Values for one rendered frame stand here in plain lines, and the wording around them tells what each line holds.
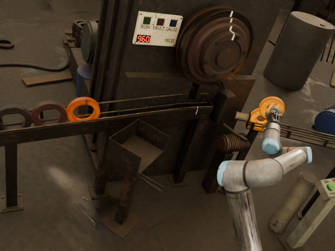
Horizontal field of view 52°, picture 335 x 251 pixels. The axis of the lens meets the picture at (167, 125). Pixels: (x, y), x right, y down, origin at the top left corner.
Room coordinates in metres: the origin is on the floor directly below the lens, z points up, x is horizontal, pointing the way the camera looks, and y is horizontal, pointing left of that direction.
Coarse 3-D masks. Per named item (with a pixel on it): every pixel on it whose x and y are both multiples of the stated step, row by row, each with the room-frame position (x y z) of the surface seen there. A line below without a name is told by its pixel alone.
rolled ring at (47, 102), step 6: (42, 102) 1.44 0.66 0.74; (48, 102) 1.44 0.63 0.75; (54, 102) 1.46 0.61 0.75; (36, 108) 1.40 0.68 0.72; (42, 108) 1.42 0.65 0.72; (48, 108) 1.43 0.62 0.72; (54, 108) 1.45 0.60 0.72; (60, 108) 1.46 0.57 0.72; (36, 114) 1.40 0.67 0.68; (60, 114) 1.49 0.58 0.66; (66, 114) 1.48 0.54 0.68; (36, 120) 1.40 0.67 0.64; (60, 120) 1.47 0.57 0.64; (48, 126) 1.44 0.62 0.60
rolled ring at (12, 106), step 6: (0, 108) 1.33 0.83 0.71; (6, 108) 1.33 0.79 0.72; (12, 108) 1.34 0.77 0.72; (18, 108) 1.35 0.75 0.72; (24, 108) 1.39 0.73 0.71; (0, 114) 1.31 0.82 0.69; (24, 114) 1.37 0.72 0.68; (30, 114) 1.41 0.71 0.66; (24, 120) 1.39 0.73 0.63; (30, 120) 1.38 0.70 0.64; (0, 126) 1.31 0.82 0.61; (6, 126) 1.35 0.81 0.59; (18, 126) 1.37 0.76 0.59; (24, 126) 1.37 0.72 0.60
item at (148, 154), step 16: (128, 128) 1.50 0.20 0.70; (144, 128) 1.57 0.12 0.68; (112, 144) 1.33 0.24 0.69; (128, 144) 1.48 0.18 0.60; (144, 144) 1.52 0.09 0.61; (160, 144) 1.52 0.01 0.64; (112, 160) 1.33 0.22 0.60; (128, 160) 1.29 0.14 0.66; (144, 160) 1.40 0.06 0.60; (128, 176) 1.42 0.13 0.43; (128, 192) 1.41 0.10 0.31; (112, 208) 1.52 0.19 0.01; (128, 208) 1.45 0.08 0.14; (112, 224) 1.40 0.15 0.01; (128, 224) 1.44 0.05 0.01
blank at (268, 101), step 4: (264, 100) 1.94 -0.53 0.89; (268, 100) 1.93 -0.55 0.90; (272, 100) 1.93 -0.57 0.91; (276, 100) 1.93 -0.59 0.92; (280, 100) 1.94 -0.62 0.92; (260, 104) 1.94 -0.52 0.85; (264, 104) 1.93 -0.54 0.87; (268, 104) 1.93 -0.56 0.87; (276, 104) 1.93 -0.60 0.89; (280, 104) 1.93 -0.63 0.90; (260, 108) 1.93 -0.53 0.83; (264, 108) 1.93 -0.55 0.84; (280, 108) 1.93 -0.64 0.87; (284, 108) 1.93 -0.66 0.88; (260, 112) 1.93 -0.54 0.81; (264, 112) 1.93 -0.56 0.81; (264, 116) 1.93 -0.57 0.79
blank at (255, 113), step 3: (258, 108) 2.06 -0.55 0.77; (252, 111) 2.06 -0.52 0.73; (255, 111) 2.03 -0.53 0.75; (258, 111) 2.03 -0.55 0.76; (252, 114) 2.03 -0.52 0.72; (255, 114) 2.03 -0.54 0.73; (258, 114) 2.03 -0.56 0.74; (252, 117) 2.03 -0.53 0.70; (255, 117) 2.03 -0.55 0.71; (252, 120) 2.03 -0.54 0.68; (255, 120) 2.03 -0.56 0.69; (261, 123) 2.03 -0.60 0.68; (264, 123) 2.03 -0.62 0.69; (255, 126) 2.03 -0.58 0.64
